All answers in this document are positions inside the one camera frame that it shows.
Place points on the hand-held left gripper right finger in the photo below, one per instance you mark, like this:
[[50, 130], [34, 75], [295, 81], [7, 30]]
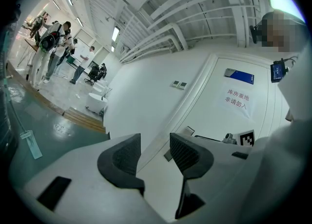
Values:
[[214, 167]]

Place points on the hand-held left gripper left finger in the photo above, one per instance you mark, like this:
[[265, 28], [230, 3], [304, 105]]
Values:
[[85, 181]]

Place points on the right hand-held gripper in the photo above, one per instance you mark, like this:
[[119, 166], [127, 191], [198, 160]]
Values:
[[246, 139]]

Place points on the silver door lock with lever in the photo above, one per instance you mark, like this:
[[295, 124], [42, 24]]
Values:
[[189, 131]]

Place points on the white paper sign red print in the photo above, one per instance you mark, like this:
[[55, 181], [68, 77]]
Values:
[[237, 103]]

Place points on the wooden step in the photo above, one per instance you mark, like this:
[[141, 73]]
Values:
[[83, 120]]

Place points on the white oval bathtub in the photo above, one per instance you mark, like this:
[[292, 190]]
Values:
[[100, 87], [95, 102]]

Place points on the small black monitor screen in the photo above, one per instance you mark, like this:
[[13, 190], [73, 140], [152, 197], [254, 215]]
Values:
[[277, 70]]

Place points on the person's short-sleeved shirt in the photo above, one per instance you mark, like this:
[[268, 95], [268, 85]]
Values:
[[299, 89]]

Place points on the plastic-wrapped black chair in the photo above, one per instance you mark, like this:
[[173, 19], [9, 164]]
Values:
[[7, 111]]

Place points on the black office chair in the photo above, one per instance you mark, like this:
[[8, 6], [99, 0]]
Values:
[[93, 73]]

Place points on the bundle of white ceiling pipes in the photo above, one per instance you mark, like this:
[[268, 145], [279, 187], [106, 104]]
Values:
[[156, 40]]

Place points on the person's head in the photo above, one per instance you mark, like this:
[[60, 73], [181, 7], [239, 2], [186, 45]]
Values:
[[278, 33]]

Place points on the whiteboard on stand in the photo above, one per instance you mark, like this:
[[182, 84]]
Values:
[[81, 47]]

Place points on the white wall switch panel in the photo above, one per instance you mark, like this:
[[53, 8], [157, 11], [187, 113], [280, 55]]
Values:
[[183, 85], [175, 83]]

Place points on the black head-worn camera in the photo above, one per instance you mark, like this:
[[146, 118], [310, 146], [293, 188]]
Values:
[[255, 33]]

